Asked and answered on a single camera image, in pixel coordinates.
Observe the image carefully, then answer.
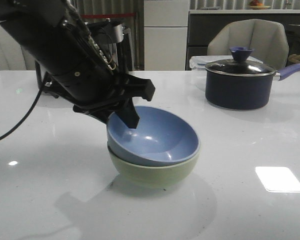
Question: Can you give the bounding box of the beige armchair left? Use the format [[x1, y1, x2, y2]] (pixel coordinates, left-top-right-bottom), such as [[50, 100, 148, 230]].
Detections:
[[0, 26, 36, 71]]

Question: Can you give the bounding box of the beige armchair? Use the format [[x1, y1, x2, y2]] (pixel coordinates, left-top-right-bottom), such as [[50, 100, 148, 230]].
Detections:
[[207, 19, 289, 70], [0, 26, 36, 71]]

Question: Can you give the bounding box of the beige armchair right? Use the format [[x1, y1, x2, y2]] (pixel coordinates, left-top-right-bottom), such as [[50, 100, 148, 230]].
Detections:
[[207, 19, 289, 70]]

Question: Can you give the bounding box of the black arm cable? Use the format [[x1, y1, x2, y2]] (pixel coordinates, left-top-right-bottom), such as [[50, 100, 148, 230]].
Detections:
[[0, 76, 47, 145]]

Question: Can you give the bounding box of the white refrigerator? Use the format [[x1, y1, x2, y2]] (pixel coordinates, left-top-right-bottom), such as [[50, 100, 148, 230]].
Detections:
[[144, 0, 190, 71]]

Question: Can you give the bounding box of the glass saucepan lid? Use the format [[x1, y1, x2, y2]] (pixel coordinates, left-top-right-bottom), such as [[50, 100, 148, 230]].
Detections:
[[205, 46, 276, 77]]

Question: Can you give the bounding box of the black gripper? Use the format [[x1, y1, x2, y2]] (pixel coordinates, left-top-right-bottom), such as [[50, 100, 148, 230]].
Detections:
[[43, 59, 155, 129]]

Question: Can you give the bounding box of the dark blue saucepan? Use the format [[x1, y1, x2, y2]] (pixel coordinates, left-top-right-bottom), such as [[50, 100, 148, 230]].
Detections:
[[205, 63, 300, 110]]

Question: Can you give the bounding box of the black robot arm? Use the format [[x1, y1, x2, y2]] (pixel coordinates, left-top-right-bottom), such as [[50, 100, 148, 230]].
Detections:
[[0, 0, 155, 128]]

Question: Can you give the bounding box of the green bowl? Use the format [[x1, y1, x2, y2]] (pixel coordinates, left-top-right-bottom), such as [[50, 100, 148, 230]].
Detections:
[[107, 145, 202, 189]]

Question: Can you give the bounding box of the black chrome four-slot toaster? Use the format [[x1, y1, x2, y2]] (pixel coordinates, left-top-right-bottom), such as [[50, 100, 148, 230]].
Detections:
[[34, 21, 135, 96]]

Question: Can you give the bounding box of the fruit bowl on counter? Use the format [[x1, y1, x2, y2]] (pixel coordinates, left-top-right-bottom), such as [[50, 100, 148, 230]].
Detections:
[[247, 0, 271, 10]]

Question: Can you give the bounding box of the blue bowl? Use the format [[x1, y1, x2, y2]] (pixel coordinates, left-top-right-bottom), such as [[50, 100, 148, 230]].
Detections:
[[107, 106, 201, 167]]

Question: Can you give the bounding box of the clear plastic storage container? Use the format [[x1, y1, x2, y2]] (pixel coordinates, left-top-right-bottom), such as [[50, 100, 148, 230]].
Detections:
[[189, 55, 264, 72]]

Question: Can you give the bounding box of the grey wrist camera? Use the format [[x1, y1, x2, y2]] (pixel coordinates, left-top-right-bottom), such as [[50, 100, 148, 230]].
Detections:
[[87, 19, 124, 45]]

